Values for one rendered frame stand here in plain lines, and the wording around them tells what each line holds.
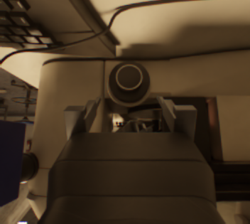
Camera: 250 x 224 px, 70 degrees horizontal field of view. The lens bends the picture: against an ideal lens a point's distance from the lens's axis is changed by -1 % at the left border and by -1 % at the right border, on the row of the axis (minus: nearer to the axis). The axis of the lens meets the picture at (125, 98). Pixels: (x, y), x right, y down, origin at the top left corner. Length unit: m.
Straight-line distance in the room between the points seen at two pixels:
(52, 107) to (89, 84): 0.07
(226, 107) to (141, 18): 0.20
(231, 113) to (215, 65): 0.08
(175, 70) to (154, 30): 0.09
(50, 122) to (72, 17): 0.18
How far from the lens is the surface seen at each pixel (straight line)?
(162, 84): 0.31
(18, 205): 0.67
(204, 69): 0.32
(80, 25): 0.22
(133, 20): 0.24
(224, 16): 0.26
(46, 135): 0.32
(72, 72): 0.33
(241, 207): 0.48
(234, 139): 0.34
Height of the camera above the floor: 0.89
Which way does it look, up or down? 13 degrees down
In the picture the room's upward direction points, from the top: 180 degrees clockwise
